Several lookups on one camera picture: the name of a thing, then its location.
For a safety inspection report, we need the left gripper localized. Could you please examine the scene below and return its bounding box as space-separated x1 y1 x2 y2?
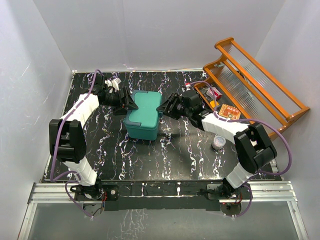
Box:
102 87 138 116

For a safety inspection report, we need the green medicine box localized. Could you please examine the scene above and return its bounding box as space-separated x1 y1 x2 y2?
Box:
124 90 162 141

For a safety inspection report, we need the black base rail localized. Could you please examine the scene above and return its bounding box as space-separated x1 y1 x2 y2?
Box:
74 178 253 212

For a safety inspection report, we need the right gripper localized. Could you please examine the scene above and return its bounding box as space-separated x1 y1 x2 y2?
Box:
157 93 192 120

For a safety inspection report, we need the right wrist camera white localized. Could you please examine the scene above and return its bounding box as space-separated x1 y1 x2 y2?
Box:
184 83 193 92

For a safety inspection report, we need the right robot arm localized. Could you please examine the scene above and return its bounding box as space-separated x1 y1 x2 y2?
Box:
156 90 277 199

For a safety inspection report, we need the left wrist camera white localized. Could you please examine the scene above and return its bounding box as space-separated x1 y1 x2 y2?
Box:
104 77 122 91

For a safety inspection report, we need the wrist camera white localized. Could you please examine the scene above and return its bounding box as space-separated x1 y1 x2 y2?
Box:
184 83 193 92
104 77 122 91

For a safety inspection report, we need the orange wooden shelf rack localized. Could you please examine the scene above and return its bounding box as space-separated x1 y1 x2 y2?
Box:
195 37 310 133

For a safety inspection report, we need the clear round container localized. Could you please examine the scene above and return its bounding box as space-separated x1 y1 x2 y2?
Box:
211 135 226 150

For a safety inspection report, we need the orange patterned card pack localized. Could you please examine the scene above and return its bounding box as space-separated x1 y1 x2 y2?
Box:
218 104 241 120

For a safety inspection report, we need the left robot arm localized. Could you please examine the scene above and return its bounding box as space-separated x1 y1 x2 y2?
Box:
49 74 138 200

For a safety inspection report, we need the yellow small block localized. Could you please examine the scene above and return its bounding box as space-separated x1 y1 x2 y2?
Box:
209 100 220 109

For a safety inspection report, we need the red white small box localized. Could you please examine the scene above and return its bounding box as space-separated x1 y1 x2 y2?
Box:
206 87 222 100

